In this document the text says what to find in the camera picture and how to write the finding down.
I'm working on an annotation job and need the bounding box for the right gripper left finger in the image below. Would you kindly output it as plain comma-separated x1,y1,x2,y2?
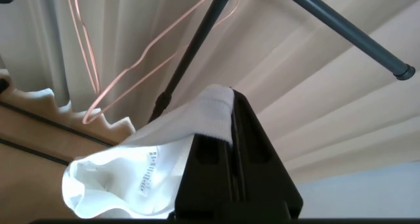
175,134,236,218

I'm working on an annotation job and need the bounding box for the pink clothes hanger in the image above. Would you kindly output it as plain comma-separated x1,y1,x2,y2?
81,0,240,125
64,0,101,95

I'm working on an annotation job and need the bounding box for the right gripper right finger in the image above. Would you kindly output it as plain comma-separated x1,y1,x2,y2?
231,88,305,218

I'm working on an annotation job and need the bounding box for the white printed t-shirt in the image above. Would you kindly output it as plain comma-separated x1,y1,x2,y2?
61,84,236,220

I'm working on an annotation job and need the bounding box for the black clothes rack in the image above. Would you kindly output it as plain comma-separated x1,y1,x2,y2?
0,0,416,168

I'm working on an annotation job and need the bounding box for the beige curtain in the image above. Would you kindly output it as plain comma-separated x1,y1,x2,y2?
0,0,420,185

